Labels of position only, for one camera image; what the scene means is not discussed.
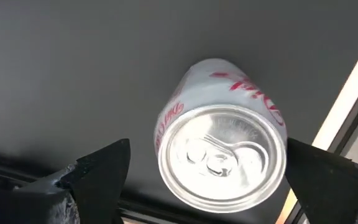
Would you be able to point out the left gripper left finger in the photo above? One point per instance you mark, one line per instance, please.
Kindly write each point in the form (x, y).
(101, 174)

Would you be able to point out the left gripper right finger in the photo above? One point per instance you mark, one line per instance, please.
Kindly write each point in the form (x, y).
(328, 186)

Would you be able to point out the white-topped silver can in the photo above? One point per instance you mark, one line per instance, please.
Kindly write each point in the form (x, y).
(222, 155)

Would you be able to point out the black table mat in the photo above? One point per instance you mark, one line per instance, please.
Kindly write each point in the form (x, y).
(73, 62)

